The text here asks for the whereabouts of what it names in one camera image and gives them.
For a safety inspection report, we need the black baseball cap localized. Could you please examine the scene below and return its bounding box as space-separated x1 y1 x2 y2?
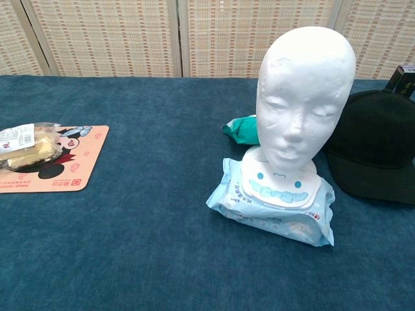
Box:
325 89 415 205

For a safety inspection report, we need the white foam mannequin head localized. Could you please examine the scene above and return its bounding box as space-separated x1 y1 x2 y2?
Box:
255 26 357 169

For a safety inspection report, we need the green plastic packet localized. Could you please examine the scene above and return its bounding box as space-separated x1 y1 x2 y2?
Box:
221 115 261 146

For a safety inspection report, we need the light blue wet wipes pack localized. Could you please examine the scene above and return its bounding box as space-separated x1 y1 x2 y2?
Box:
206 147 335 248

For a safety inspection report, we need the dark blue table cloth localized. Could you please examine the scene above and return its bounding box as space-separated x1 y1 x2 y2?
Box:
0 75 415 311

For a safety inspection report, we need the pink cartoon mouse pad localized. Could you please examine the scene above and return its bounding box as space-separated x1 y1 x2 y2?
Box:
0 125 110 194

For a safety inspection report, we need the woven bamboo folding screen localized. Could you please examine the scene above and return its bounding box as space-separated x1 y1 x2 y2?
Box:
0 0 415 80

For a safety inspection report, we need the bread in clear wrapper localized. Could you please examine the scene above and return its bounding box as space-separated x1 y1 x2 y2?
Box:
0 121 62 172

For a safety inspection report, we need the small black box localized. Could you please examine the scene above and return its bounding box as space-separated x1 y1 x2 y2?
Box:
385 64 415 98

